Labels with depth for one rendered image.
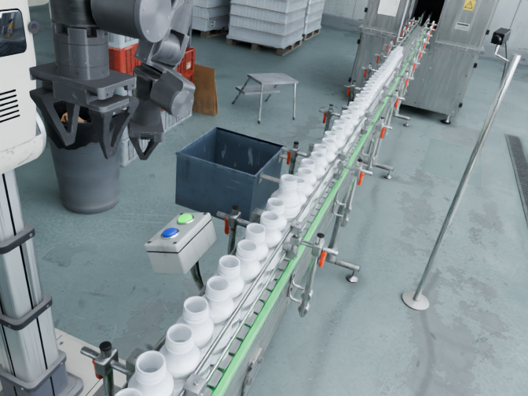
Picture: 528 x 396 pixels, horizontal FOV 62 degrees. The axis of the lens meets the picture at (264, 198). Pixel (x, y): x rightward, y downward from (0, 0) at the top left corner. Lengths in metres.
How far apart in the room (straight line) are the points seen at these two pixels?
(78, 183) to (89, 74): 2.35
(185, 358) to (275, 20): 7.07
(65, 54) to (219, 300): 0.42
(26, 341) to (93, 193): 1.60
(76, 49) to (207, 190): 1.14
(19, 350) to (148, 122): 0.81
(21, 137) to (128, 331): 1.33
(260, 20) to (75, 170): 5.31
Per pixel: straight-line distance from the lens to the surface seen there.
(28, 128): 1.11
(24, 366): 1.51
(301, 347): 2.22
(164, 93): 0.84
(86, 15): 0.53
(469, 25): 5.52
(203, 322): 0.70
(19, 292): 1.34
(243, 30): 7.73
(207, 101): 4.58
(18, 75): 1.07
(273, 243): 0.90
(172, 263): 0.90
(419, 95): 5.66
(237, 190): 1.55
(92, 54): 0.54
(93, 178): 2.85
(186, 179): 1.64
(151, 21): 0.49
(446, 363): 2.43
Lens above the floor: 1.65
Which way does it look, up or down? 31 degrees down
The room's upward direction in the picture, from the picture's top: 8 degrees clockwise
